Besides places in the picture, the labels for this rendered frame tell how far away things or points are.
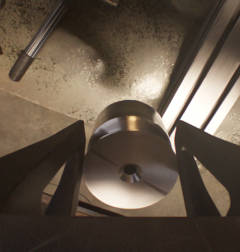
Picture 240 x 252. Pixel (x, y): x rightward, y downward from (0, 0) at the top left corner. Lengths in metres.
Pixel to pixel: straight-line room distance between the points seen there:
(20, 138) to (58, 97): 1.15
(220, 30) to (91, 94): 0.14
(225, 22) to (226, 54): 0.03
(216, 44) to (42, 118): 1.15
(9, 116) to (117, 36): 1.17
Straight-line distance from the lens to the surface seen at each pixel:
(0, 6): 0.26
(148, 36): 0.24
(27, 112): 1.31
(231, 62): 0.23
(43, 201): 1.54
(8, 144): 1.46
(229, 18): 0.23
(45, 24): 0.24
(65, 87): 0.26
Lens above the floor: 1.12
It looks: 65 degrees down
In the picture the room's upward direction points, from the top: 178 degrees counter-clockwise
